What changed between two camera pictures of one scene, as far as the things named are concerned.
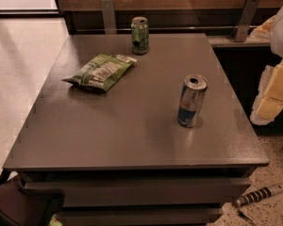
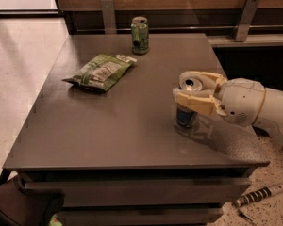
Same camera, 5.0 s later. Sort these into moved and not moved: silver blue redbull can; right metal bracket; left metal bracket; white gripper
Moved: white gripper
Not moved: right metal bracket; left metal bracket; silver blue redbull can
